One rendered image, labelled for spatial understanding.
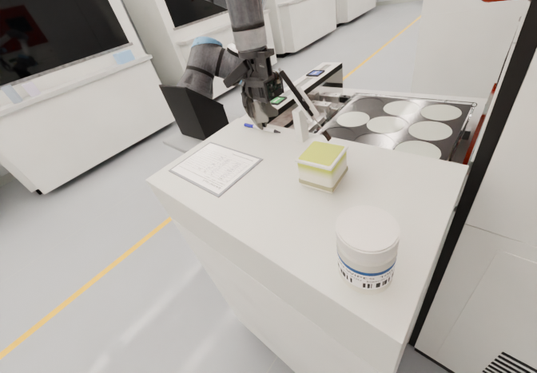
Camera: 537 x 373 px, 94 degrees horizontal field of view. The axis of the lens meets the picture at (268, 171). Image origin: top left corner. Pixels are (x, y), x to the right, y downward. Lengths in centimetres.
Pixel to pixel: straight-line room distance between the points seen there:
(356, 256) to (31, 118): 310
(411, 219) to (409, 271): 9
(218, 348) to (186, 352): 16
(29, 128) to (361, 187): 303
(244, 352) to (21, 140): 267
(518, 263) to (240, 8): 76
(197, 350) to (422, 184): 127
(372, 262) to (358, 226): 4
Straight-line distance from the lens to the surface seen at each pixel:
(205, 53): 111
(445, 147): 74
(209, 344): 149
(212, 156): 68
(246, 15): 61
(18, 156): 325
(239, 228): 47
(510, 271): 75
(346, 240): 30
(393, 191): 50
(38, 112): 320
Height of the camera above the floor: 131
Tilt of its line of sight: 37 degrees down
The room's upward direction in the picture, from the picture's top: 15 degrees counter-clockwise
